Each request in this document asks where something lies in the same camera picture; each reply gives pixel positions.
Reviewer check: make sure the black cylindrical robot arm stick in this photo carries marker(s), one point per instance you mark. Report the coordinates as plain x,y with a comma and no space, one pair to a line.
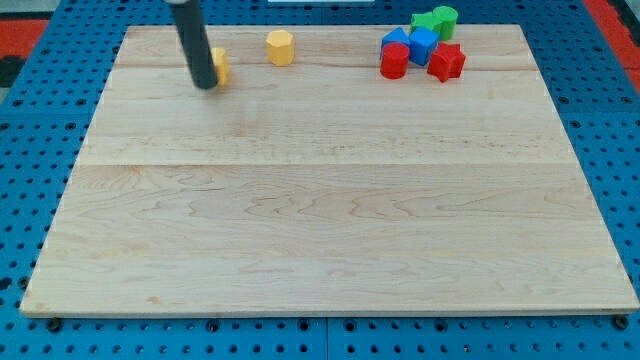
189,22

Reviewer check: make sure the large wooden board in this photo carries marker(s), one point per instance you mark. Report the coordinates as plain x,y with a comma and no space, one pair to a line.
322,189

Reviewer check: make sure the yellow hexagonal block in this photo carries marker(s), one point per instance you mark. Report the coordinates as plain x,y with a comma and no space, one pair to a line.
280,47

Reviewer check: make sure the red cylinder block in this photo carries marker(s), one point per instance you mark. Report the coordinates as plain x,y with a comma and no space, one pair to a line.
394,60

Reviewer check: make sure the yellow block behind stick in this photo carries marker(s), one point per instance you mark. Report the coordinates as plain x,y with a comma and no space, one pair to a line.
221,65

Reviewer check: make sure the blue triangular block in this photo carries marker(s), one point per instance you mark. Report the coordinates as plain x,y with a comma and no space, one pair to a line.
397,35

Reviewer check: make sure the blue cube block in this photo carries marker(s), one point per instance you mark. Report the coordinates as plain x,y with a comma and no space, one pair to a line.
423,43

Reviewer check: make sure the red star block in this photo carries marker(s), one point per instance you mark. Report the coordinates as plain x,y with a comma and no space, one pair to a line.
446,62

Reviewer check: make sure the green star block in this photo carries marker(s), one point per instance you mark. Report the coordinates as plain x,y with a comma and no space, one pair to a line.
425,20

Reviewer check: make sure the green cylinder block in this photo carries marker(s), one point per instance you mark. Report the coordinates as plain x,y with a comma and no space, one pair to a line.
448,17

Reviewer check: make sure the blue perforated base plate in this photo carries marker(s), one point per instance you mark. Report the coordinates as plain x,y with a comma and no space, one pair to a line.
48,109

